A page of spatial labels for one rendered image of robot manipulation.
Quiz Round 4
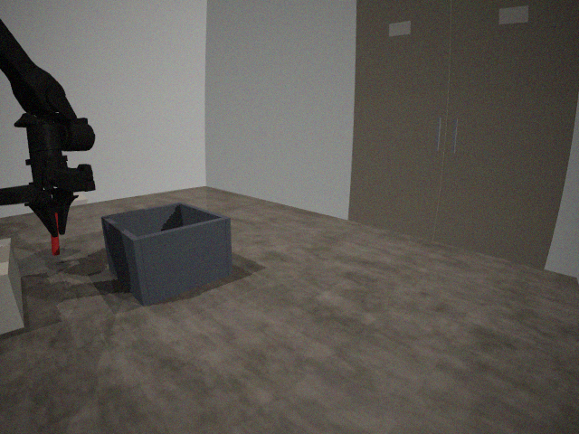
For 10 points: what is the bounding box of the red peg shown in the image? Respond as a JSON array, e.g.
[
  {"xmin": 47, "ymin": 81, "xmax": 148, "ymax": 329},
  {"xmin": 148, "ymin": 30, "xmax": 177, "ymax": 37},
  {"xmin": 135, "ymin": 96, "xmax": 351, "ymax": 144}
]
[{"xmin": 51, "ymin": 213, "xmax": 60, "ymax": 256}]

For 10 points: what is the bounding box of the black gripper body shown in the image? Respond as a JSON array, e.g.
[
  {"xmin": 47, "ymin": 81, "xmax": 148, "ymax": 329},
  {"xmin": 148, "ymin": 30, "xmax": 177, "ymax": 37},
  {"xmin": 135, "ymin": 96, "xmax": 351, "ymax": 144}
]
[{"xmin": 0, "ymin": 150, "xmax": 96, "ymax": 205}]

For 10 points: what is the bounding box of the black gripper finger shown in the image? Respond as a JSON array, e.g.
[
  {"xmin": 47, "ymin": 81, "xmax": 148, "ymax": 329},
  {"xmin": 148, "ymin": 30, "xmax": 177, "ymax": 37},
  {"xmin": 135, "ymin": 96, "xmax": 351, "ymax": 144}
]
[
  {"xmin": 53, "ymin": 195, "xmax": 78, "ymax": 235},
  {"xmin": 24, "ymin": 200, "xmax": 58, "ymax": 237}
]

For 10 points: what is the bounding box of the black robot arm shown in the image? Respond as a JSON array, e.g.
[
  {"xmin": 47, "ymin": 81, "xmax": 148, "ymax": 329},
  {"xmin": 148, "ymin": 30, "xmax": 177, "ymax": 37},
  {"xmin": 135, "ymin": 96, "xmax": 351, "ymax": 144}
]
[{"xmin": 0, "ymin": 19, "xmax": 95, "ymax": 192}]

